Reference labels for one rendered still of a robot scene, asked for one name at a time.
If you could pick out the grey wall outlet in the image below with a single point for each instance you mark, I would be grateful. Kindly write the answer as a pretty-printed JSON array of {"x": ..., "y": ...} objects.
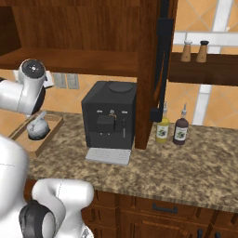
[
  {"x": 73, "y": 81},
  {"x": 60, "y": 81}
]

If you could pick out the wooden base cabinet door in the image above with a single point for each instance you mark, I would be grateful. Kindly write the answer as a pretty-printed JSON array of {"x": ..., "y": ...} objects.
[
  {"x": 155, "y": 227},
  {"x": 227, "y": 226}
]

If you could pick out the wooden shaker with black top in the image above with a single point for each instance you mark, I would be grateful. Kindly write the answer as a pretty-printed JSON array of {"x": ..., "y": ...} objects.
[{"x": 202, "y": 53}]

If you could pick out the wooden shaker with white top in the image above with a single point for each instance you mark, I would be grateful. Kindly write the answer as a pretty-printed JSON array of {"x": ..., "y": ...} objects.
[{"x": 186, "y": 52}]

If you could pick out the dark sauce bottle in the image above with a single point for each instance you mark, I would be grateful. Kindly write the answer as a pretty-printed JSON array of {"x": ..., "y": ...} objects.
[{"x": 181, "y": 131}]

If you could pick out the wooden tray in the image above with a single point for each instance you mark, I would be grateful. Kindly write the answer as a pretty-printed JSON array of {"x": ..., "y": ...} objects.
[{"x": 46, "y": 136}]

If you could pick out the yellow oil bottle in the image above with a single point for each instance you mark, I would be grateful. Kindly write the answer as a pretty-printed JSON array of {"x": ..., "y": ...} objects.
[{"x": 162, "y": 130}]

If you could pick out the black coffee machine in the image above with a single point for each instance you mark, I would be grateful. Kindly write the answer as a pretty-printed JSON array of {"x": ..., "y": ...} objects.
[{"x": 108, "y": 105}]

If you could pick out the wooden wall cabinet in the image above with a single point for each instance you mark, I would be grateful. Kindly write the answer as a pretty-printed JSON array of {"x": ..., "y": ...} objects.
[{"x": 77, "y": 37}]

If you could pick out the dark wooden wall shelf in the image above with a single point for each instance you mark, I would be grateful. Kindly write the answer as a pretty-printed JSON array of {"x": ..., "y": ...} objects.
[{"x": 204, "y": 69}]

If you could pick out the wooden drawer front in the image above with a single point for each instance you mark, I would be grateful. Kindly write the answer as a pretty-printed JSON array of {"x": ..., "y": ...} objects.
[{"x": 192, "y": 210}]

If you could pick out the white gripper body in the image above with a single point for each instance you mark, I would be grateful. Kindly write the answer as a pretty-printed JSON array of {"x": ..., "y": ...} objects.
[{"x": 49, "y": 80}]

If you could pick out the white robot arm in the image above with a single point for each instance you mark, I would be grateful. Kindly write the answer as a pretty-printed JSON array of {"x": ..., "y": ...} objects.
[{"x": 12, "y": 173}]

